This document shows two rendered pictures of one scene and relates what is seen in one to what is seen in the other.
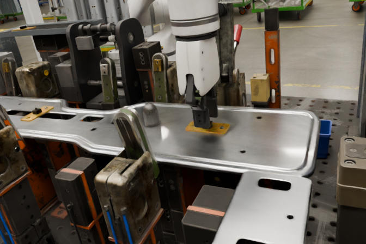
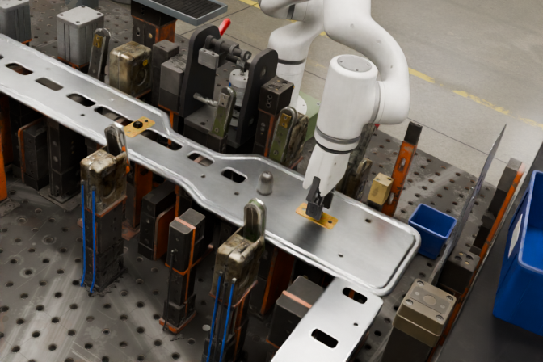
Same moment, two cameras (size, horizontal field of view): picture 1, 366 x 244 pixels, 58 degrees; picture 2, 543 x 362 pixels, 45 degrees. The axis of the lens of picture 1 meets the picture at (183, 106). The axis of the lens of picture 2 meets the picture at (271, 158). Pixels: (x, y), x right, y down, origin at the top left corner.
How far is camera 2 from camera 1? 0.71 m
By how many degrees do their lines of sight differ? 12
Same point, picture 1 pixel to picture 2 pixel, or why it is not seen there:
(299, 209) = (364, 321)
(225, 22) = not seen: hidden behind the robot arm
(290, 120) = (394, 233)
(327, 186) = not seen: hidden behind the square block
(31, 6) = not seen: outside the picture
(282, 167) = (367, 282)
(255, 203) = (335, 306)
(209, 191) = (303, 283)
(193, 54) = (326, 164)
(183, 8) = (331, 128)
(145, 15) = (281, 10)
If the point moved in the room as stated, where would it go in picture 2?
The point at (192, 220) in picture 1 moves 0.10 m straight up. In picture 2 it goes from (284, 303) to (294, 263)
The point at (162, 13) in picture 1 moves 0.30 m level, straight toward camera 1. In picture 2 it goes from (304, 14) to (304, 64)
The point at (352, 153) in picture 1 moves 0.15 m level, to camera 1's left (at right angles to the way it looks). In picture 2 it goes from (414, 296) to (326, 282)
